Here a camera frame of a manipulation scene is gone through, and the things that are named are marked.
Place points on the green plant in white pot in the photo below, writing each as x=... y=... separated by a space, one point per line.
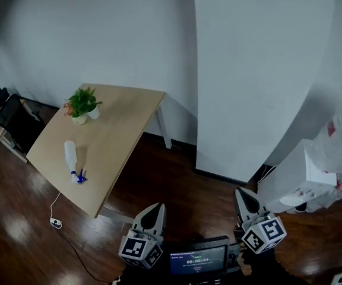
x=94 y=113

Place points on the clear water jug red label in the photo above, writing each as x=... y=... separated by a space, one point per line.
x=337 y=135

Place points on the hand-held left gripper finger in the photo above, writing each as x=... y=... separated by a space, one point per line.
x=162 y=223
x=147 y=220

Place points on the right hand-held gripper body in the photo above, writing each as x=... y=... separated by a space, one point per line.
x=263 y=233

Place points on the black chest-mounted screen device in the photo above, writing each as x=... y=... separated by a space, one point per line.
x=199 y=261

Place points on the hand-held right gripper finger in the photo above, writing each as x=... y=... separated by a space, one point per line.
x=242 y=206
x=257 y=209

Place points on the red-flowered plant in pale pot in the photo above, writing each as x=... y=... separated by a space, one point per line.
x=79 y=119

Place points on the white table leg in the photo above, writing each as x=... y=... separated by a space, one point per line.
x=164 y=129

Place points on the person's black jacket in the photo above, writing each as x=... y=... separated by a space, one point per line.
x=263 y=273

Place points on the white spray bottle blue trigger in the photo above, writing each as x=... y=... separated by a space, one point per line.
x=69 y=153

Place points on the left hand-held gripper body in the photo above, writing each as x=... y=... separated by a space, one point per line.
x=138 y=249

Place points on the white power strip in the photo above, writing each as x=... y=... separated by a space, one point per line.
x=56 y=222

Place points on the black office chair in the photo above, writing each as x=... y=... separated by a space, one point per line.
x=18 y=123

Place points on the white water dispenser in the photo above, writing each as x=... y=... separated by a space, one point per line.
x=289 y=177

